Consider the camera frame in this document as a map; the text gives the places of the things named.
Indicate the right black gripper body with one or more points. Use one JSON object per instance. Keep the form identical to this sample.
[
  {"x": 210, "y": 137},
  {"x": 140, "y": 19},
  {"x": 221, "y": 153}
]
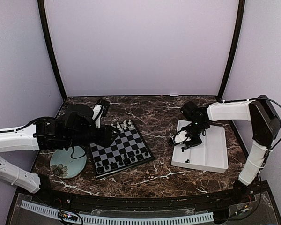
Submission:
[{"x": 197, "y": 129}]

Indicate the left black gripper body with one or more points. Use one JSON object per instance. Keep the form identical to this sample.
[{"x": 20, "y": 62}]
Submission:
[{"x": 79, "y": 139}]

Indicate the white plastic tray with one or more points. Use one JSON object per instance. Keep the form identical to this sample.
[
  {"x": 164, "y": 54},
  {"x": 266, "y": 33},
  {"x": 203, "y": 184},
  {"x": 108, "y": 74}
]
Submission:
[{"x": 210, "y": 156}]

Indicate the black and white chessboard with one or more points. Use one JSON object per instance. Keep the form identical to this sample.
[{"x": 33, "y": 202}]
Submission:
[{"x": 129, "y": 140}]

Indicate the black chess pawn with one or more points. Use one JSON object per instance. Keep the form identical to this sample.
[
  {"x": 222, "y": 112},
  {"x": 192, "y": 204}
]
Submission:
[{"x": 126, "y": 159}]

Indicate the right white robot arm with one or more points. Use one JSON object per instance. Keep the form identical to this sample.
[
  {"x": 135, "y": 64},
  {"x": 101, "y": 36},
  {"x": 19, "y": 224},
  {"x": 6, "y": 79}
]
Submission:
[{"x": 265, "y": 123}]

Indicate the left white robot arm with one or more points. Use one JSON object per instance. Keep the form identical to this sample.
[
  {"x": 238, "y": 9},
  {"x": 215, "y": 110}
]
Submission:
[{"x": 25, "y": 138}]

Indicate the green floral ceramic plate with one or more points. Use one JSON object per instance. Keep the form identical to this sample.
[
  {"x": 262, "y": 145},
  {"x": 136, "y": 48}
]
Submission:
[{"x": 66, "y": 164}]

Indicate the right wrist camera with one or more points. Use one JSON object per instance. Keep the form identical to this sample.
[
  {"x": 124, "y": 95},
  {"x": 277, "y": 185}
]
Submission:
[{"x": 188, "y": 110}]

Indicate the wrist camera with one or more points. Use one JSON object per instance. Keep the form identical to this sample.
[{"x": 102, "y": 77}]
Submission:
[
  {"x": 188, "y": 110},
  {"x": 80, "y": 116}
]

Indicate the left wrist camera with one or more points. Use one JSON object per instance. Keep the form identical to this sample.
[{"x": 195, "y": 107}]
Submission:
[{"x": 80, "y": 116}]

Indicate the black front rail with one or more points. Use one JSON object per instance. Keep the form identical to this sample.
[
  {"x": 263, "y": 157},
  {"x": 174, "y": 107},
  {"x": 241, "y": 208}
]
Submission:
[{"x": 77, "y": 202}]

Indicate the white slotted cable duct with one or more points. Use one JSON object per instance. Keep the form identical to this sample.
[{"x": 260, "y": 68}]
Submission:
[{"x": 119, "y": 217}]

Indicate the left black frame post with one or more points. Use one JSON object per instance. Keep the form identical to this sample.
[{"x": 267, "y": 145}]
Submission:
[{"x": 50, "y": 50}]

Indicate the black frame post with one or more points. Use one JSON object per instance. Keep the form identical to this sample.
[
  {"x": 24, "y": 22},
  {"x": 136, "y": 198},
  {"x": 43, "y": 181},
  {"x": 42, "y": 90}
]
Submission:
[
  {"x": 233, "y": 48},
  {"x": 50, "y": 50}
]

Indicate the right black frame post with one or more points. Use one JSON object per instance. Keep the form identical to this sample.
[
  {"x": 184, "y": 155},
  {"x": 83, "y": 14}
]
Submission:
[{"x": 233, "y": 48}]

